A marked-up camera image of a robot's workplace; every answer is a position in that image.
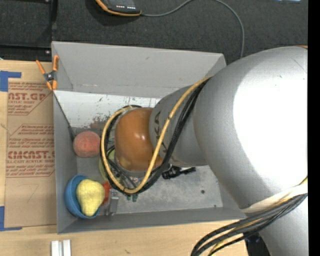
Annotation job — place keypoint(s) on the blue bowl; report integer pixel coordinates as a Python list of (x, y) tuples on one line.
[(70, 197)]

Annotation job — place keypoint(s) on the small red-orange object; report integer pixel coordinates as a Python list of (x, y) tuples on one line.
[(106, 190)]

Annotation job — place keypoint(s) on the brown cardboard board red print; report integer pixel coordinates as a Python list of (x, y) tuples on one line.
[(27, 140)]

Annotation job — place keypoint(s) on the orange-pink peach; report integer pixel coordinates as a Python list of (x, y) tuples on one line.
[(86, 144)]

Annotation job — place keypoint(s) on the yellow pear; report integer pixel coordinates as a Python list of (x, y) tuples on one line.
[(89, 196)]

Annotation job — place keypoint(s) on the black cylinder on white bracket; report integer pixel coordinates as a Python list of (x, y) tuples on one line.
[(172, 173)]

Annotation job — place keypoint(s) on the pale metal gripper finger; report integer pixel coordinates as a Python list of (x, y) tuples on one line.
[(114, 206), (107, 208)]

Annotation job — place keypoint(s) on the grey metal bin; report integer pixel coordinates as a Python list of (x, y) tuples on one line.
[(140, 67)]

